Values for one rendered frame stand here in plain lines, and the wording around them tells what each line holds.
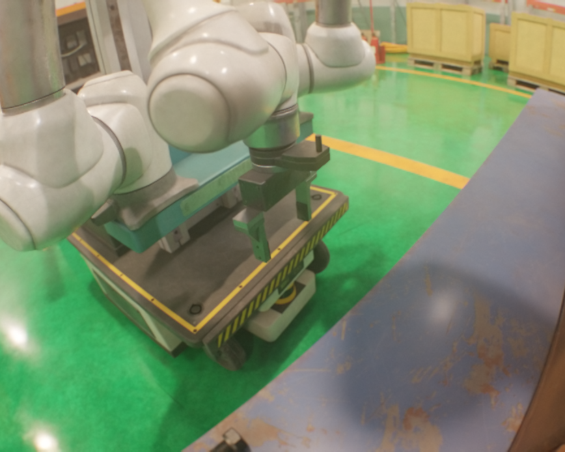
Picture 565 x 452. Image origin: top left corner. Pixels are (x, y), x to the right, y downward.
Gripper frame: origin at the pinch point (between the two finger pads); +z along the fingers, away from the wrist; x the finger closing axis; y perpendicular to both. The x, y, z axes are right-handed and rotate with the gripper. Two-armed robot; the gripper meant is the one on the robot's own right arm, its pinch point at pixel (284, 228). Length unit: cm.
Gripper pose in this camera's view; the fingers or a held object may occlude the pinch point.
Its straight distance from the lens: 59.3
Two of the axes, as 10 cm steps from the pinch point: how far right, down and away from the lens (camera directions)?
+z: 1.1, 8.0, 5.8
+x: -5.8, 5.3, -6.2
